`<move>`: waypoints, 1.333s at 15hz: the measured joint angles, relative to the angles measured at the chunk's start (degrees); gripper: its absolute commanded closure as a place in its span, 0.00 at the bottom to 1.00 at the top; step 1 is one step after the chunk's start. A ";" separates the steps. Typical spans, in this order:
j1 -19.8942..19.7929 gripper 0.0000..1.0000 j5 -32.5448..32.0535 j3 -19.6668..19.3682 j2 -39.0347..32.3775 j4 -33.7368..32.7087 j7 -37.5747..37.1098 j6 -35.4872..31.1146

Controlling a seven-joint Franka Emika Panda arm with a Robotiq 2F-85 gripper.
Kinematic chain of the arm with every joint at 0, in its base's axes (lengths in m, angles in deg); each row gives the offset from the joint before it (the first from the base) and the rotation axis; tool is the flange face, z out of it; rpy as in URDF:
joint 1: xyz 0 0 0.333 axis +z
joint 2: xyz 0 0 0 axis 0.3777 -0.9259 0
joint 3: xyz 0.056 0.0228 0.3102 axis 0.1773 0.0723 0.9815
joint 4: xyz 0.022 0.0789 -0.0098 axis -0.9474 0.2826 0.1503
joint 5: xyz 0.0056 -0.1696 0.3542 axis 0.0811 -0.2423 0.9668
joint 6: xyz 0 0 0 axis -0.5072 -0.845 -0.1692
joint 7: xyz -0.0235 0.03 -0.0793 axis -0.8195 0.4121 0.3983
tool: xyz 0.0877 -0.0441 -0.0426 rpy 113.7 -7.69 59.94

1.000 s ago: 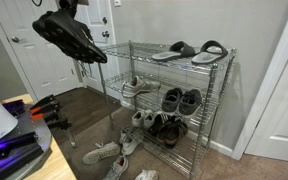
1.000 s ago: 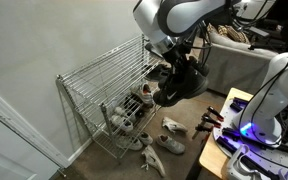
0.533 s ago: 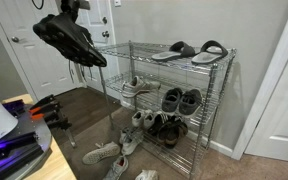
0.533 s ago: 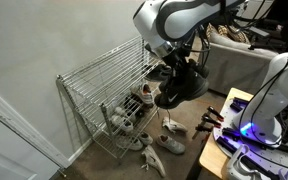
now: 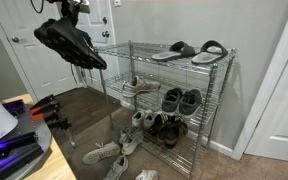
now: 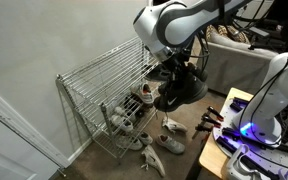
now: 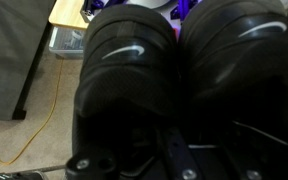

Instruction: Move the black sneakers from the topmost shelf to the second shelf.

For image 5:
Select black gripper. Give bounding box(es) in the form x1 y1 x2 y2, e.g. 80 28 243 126
57 0 82 27

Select black Nike sneaker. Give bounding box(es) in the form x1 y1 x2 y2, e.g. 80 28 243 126
55 17 95 50
33 16 108 71

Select white door with deadbolt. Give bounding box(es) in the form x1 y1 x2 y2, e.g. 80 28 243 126
62 0 122 101

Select white panel door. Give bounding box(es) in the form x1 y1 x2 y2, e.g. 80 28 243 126
0 0 82 101

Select black orange bar clamp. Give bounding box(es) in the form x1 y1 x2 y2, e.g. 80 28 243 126
28 94 56 109
29 101 62 122
45 116 78 150

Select tan grey sneaker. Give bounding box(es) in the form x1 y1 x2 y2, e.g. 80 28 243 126
121 75 162 99

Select round grey mounting plate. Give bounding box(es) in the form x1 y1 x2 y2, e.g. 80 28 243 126
0 103 54 180

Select small white sneaker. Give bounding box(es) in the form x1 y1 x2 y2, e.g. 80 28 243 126
131 109 145 129
142 111 159 131

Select dark grey slip-on shoe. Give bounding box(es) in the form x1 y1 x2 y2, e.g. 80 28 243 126
161 87 184 114
178 88 204 116

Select black shoe with white stripes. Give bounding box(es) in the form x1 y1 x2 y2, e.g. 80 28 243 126
148 113 172 136

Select white Nike sneaker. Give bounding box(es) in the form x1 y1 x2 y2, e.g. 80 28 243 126
134 169 159 180
81 141 121 166

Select brown black shoe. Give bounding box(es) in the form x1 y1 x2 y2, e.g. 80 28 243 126
156 121 179 145
165 117 189 150

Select grey sneaker orange insole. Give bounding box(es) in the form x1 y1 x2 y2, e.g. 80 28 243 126
102 154 130 180

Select chrome wire shoe rack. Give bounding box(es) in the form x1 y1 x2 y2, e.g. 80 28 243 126
95 39 238 179

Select black aluminium rail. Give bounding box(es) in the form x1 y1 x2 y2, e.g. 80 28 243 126
2 99 26 117
0 131 39 160
0 143 46 180

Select grey slide sandal black strap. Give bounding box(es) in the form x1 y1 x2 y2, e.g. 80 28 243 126
191 39 229 66
151 40 197 63

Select white door with wide frame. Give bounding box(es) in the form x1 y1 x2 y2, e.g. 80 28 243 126
231 0 288 165

